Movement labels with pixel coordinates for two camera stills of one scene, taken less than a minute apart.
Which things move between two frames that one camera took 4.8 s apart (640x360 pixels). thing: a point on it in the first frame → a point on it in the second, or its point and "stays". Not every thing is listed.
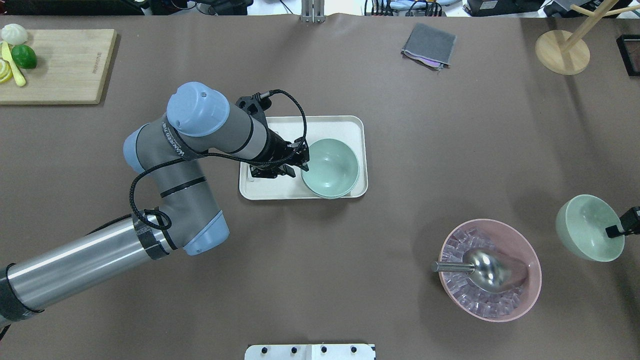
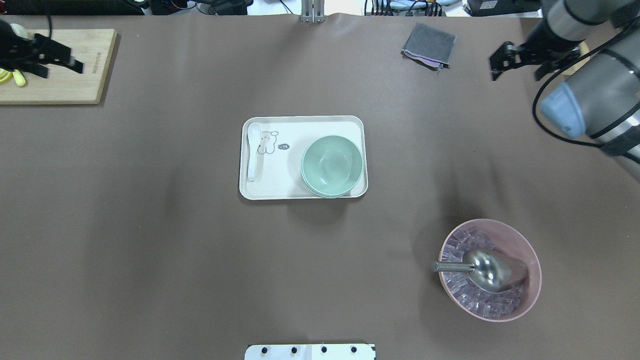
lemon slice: [6, 71] stays
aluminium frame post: [313, 11] stays
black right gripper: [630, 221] → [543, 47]
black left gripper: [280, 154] → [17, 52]
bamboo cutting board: [71, 67] stays
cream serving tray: [351, 129] stays
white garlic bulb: [14, 34] stays
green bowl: [581, 226] → [332, 165]
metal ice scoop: [491, 271] stays
